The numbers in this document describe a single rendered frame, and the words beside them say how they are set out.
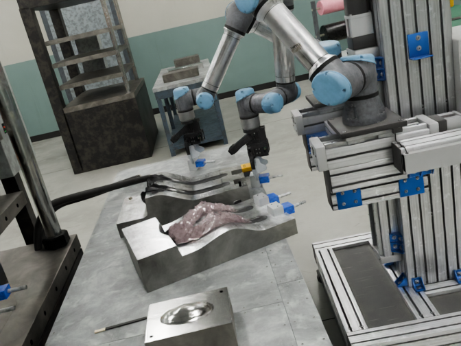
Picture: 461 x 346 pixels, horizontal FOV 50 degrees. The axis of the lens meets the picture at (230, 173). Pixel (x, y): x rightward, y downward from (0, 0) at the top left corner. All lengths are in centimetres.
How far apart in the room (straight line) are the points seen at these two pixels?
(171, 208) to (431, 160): 90
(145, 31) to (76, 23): 106
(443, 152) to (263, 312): 82
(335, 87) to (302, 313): 71
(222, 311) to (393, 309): 116
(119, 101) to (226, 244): 446
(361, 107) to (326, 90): 18
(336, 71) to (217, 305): 81
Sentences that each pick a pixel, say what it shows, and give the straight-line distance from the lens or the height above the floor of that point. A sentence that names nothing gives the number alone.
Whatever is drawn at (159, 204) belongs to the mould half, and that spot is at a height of 90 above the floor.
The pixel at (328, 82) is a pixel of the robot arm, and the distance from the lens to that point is 159.
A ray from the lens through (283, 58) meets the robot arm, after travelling 188.
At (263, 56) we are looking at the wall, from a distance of 841.
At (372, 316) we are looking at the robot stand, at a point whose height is 21.
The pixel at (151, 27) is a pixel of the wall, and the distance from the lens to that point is 831.
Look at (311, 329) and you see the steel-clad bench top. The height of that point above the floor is 80.
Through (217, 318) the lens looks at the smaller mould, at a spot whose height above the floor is 87.
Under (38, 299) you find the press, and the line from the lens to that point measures 171.
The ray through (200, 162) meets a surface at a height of 84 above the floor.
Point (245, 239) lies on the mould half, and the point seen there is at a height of 85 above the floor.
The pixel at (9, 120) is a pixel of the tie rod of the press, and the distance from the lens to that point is 190.
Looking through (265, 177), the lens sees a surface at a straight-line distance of 198.
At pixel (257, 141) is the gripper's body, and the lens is 194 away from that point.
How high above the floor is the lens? 153
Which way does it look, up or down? 19 degrees down
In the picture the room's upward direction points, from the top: 13 degrees counter-clockwise
